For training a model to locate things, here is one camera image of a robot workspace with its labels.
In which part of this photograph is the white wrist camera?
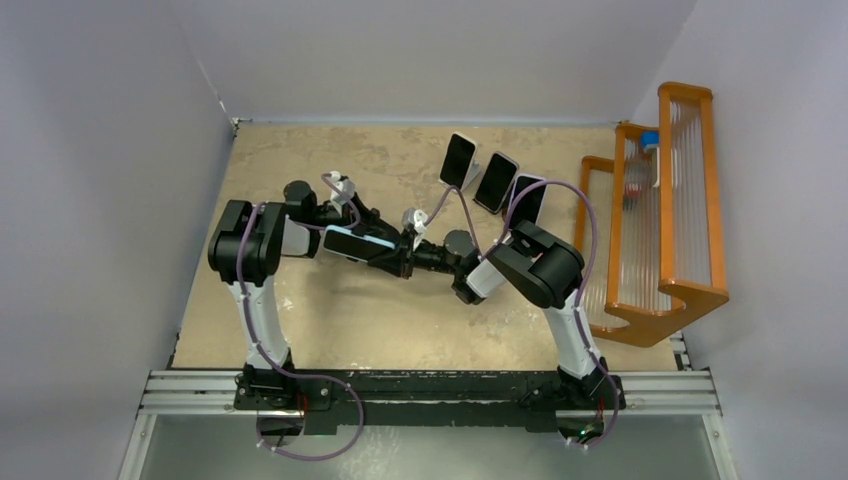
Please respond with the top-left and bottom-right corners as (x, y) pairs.
(322, 171), (355, 216)
(401, 208), (429, 251)

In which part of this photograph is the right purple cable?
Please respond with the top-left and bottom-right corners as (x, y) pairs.
(423, 178), (621, 452)

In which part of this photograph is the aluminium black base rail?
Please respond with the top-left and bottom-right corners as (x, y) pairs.
(120, 334), (737, 479)

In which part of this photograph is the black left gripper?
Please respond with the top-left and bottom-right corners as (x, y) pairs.
(309, 193), (389, 245)

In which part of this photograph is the purple cable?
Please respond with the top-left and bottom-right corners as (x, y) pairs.
(235, 173), (366, 463)
(423, 178), (621, 452)

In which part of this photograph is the blue case phone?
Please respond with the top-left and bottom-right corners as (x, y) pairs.
(322, 226), (396, 262)

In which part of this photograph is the white case phone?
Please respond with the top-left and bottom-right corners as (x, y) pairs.
(439, 132), (478, 191)

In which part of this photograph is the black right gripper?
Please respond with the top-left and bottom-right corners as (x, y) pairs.
(371, 230), (460, 281)

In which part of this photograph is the lilac case phone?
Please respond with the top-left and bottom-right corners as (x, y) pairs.
(506, 174), (546, 229)

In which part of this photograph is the purple case phone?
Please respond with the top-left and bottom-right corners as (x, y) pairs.
(473, 151), (519, 214)

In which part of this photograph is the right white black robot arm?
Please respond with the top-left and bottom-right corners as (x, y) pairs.
(366, 221), (622, 407)

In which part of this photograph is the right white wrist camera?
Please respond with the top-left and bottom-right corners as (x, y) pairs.
(401, 208), (429, 251)

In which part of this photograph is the silver metal phone stand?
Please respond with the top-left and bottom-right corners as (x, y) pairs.
(461, 161), (481, 192)

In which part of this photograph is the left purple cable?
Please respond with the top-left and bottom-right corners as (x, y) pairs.
(235, 173), (366, 463)

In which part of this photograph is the orange wooden tiered rack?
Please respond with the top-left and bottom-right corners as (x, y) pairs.
(579, 82), (729, 348)

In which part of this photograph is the red black stamp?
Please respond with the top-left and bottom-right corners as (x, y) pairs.
(622, 182), (642, 211)

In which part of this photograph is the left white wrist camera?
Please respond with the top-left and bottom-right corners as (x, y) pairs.
(322, 171), (355, 216)

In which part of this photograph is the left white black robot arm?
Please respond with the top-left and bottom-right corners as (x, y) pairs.
(207, 172), (403, 409)

